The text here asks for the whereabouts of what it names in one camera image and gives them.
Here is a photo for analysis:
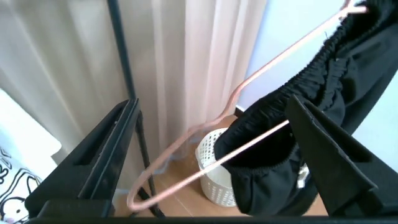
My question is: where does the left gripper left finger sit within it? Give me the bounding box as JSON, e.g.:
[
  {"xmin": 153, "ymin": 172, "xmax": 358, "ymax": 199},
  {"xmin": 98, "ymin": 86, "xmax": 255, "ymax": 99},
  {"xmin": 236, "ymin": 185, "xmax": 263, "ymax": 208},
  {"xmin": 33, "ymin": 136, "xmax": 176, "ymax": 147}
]
[{"xmin": 24, "ymin": 98, "xmax": 141, "ymax": 218}]

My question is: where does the white laundry basket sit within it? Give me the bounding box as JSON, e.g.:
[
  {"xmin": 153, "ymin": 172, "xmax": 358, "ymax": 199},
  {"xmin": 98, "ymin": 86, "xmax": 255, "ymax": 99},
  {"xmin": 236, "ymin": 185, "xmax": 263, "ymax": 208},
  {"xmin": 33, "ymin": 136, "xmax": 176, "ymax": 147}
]
[{"xmin": 195, "ymin": 127, "xmax": 312, "ymax": 208}]

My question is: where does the black clothes rack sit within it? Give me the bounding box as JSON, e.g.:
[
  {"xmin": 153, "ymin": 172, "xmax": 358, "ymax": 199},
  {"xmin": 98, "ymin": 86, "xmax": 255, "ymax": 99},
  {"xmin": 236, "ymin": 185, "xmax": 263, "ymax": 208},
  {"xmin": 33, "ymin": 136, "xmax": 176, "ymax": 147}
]
[{"xmin": 107, "ymin": 0, "xmax": 166, "ymax": 218}]

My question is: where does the black garment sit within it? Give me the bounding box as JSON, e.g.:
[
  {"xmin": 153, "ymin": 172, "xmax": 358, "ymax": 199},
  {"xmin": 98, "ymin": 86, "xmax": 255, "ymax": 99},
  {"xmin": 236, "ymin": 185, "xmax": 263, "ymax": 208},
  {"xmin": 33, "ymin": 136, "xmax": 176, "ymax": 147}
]
[{"xmin": 213, "ymin": 0, "xmax": 398, "ymax": 217}]

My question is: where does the beige curtain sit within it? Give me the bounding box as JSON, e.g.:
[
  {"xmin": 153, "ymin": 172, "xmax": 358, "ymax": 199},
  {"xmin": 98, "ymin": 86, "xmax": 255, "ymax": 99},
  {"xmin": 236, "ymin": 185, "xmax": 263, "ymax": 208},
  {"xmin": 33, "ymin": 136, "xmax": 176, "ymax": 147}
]
[{"xmin": 0, "ymin": 0, "xmax": 268, "ymax": 190}]

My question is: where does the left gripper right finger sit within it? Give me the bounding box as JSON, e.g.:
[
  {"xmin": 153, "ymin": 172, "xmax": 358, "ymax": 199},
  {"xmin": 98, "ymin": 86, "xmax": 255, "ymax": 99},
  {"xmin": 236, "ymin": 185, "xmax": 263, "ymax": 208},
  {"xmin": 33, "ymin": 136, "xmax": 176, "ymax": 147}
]
[{"xmin": 284, "ymin": 93, "xmax": 398, "ymax": 217}]

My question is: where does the white printed t-shirt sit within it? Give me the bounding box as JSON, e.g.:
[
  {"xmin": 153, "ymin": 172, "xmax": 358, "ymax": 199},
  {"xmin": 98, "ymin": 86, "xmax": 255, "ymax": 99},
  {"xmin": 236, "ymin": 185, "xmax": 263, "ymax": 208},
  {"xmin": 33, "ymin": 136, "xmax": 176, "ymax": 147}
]
[{"xmin": 0, "ymin": 88, "xmax": 63, "ymax": 223}]

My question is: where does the pink clothes hanger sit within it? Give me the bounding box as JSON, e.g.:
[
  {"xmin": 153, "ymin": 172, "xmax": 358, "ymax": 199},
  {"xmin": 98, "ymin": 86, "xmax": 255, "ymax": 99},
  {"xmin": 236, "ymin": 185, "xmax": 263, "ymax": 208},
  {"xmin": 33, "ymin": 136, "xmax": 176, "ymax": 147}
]
[{"xmin": 126, "ymin": 0, "xmax": 368, "ymax": 212}]

